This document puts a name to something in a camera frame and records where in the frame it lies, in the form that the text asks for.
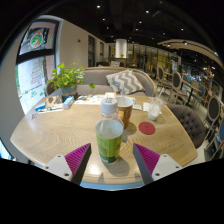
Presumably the potted green leafy plant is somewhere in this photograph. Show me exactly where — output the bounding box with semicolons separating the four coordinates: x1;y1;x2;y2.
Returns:
47;61;96;98

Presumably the white round column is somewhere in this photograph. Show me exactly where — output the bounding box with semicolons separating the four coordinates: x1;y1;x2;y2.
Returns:
114;38;128;59

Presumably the white paper napkin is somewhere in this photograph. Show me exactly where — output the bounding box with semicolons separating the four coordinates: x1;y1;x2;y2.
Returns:
142;101;153;112

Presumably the clear bottle with green label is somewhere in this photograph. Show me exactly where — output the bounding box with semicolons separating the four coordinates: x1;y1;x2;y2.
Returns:
94;97;125;165

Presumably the flat round red coaster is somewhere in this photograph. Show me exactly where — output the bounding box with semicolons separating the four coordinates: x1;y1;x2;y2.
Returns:
138;121;157;136

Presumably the grey curved sofa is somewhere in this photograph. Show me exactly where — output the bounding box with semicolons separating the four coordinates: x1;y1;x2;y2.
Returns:
45;66;158;98

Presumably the group of round-back dining chairs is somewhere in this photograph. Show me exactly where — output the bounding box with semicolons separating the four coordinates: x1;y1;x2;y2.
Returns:
154;64;224;161

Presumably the framed wall poster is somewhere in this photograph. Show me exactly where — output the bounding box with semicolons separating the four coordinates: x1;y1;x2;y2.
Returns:
18;21;59;56

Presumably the clear plastic cup with straw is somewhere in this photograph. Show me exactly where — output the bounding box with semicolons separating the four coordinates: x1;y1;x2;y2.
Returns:
146;87;166;122

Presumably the dark grey tufted armchair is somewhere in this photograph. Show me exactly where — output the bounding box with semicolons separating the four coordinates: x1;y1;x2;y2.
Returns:
165;103;208;149

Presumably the grey white chevron cushion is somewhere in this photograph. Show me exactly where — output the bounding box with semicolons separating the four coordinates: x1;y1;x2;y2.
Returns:
105;69;146;96

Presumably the group of ceiling spotlights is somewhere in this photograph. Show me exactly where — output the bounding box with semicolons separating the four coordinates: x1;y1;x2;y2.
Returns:
94;1;188;46

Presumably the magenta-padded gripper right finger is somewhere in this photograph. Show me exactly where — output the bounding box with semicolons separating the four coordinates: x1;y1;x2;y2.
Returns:
132;143;184;186

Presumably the brown paper-look mug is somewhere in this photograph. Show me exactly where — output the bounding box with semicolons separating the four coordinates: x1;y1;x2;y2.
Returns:
115;96;135;130

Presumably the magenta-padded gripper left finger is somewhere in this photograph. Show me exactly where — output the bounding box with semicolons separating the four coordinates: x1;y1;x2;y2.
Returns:
44;142;93;186

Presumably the white printed menu booklet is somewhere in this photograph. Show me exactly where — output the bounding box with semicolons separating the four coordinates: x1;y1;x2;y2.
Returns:
73;94;116;106

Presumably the small blue white box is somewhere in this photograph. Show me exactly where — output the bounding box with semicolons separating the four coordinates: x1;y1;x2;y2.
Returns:
62;95;75;110

